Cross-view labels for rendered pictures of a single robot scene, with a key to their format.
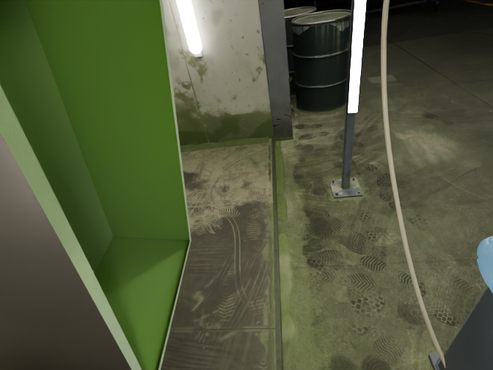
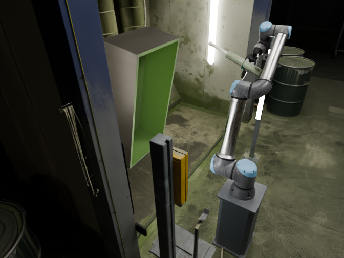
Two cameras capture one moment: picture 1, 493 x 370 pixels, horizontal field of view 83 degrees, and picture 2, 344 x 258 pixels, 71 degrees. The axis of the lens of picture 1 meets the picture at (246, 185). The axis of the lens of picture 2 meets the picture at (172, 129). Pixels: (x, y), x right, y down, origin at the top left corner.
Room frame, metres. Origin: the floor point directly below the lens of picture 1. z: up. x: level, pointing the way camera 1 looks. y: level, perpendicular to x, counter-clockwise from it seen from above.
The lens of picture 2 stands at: (-1.22, -0.76, 2.12)
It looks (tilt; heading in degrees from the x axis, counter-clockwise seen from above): 33 degrees down; 24
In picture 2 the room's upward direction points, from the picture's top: 2 degrees counter-clockwise
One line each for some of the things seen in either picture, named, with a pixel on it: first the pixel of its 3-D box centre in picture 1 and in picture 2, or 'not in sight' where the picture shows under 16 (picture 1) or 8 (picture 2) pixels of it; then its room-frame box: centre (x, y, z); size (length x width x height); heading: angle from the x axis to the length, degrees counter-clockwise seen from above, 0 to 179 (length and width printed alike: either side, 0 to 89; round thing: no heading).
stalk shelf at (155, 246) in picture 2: not in sight; (181, 249); (-0.48, -0.47, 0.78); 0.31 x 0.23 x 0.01; 79
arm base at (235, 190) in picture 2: not in sight; (243, 186); (0.23, -0.71, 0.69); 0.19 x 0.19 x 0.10
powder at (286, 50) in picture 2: (290, 14); (286, 51); (3.66, -0.90, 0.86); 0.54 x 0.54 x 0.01
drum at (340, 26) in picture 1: (320, 64); (288, 87); (3.02, -1.03, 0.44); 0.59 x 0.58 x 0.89; 4
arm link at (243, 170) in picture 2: not in sight; (244, 173); (0.23, -0.70, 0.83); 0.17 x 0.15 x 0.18; 82
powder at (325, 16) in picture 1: (320, 18); (294, 62); (3.02, -1.03, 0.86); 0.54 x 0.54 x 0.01
